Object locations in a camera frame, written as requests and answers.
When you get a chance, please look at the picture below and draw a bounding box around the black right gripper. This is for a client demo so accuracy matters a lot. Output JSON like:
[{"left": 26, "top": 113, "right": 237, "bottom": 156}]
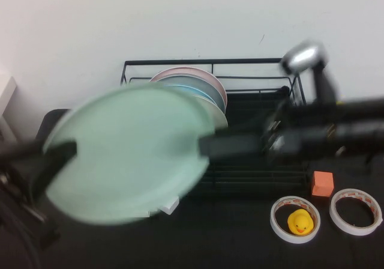
[{"left": 197, "top": 112, "right": 304, "bottom": 159}]

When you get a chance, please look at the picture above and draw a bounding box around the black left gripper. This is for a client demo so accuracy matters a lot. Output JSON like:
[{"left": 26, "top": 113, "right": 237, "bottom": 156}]
[{"left": 0, "top": 141, "right": 78, "bottom": 225}]

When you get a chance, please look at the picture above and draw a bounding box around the mint green plate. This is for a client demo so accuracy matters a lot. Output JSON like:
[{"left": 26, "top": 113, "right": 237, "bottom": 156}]
[{"left": 43, "top": 82, "right": 230, "bottom": 226}]

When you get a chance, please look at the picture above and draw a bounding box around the cream white plate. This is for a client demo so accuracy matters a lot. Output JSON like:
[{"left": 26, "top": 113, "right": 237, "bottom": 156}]
[{"left": 194, "top": 96, "right": 229, "bottom": 128}]

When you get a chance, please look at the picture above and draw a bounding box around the grey plate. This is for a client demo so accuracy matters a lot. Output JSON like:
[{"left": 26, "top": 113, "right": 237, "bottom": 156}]
[{"left": 158, "top": 75, "right": 226, "bottom": 113}]

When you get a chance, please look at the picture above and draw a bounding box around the blue plate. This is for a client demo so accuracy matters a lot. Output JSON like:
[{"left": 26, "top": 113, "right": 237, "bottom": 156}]
[{"left": 167, "top": 85, "right": 217, "bottom": 106}]

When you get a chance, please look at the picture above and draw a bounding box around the pink plate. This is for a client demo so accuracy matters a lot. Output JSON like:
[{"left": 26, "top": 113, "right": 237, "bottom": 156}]
[{"left": 149, "top": 66, "right": 228, "bottom": 109}]

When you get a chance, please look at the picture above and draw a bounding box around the black plastic drip tray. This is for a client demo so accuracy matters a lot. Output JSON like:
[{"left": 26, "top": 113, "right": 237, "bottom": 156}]
[{"left": 191, "top": 87, "right": 310, "bottom": 198}]

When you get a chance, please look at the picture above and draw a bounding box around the small white foam block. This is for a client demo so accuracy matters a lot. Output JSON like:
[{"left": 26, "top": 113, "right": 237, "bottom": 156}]
[{"left": 160, "top": 196, "right": 180, "bottom": 216}]

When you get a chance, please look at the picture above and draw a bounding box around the white double-sided tape roll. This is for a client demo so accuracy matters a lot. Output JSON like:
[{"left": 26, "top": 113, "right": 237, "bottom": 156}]
[
  {"left": 328, "top": 188, "right": 383, "bottom": 237},
  {"left": 269, "top": 195, "right": 321, "bottom": 244}
]

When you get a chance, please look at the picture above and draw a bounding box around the orange cube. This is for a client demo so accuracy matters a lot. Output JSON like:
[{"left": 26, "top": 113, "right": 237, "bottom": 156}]
[{"left": 311, "top": 171, "right": 334, "bottom": 198}]

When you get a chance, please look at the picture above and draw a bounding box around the yellow rubber duck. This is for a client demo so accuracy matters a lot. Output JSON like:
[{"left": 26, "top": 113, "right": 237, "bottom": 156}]
[{"left": 287, "top": 208, "right": 314, "bottom": 236}]

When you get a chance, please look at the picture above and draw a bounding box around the black wire dish rack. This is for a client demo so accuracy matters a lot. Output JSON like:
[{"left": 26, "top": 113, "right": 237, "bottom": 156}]
[{"left": 119, "top": 58, "right": 310, "bottom": 198}]

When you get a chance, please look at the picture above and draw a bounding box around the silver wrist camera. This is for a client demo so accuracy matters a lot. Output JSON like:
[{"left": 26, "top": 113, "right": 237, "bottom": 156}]
[{"left": 280, "top": 40, "right": 329, "bottom": 74}]

